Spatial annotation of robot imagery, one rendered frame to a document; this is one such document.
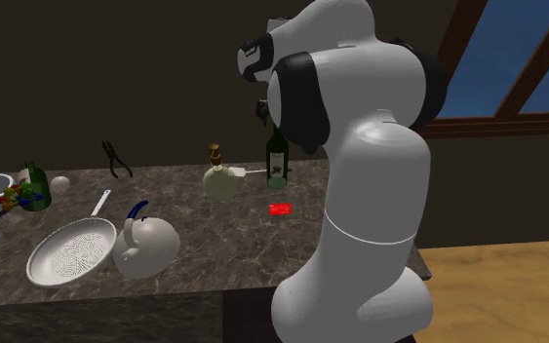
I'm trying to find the dark green wine bottle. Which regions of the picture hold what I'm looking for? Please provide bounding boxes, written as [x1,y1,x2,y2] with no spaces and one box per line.
[265,124,290,191]

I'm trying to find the white spatula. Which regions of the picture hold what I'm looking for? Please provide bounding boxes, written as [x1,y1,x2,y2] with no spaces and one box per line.
[227,165,268,179]

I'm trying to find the pale soap dispenser gold pump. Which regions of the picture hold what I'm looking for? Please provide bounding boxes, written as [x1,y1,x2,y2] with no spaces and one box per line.
[202,143,241,203]

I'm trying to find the black pliers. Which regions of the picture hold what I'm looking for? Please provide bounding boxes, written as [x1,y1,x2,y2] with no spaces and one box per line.
[100,139,134,179]

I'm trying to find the white egg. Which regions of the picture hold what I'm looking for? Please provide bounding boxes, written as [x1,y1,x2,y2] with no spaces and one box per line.
[49,175,71,195]

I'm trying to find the green glass bottle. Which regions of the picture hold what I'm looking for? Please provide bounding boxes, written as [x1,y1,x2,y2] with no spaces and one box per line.
[23,159,53,213]

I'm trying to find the white perforated skimmer pan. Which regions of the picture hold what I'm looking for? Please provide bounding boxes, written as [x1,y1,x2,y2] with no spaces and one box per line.
[25,189,118,289]

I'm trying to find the wooden framed window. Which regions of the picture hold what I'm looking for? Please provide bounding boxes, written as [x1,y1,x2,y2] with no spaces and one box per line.
[415,0,549,139]

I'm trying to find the colourful ball-and-stick toy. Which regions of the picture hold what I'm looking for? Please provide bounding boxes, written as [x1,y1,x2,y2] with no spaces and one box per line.
[0,182,44,212]

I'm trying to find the white kettle blue handle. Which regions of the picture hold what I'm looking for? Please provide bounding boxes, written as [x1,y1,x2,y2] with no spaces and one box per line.
[112,200,181,280]

